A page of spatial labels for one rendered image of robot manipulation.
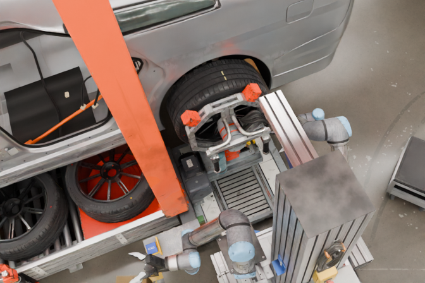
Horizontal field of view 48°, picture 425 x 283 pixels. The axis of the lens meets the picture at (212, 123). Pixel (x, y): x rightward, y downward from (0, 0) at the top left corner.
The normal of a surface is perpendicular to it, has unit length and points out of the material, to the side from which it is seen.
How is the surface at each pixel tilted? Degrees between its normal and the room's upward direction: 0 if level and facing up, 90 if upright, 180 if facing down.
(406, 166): 0
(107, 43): 90
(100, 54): 90
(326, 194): 0
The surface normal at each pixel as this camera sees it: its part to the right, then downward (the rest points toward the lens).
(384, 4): -0.09, -0.50
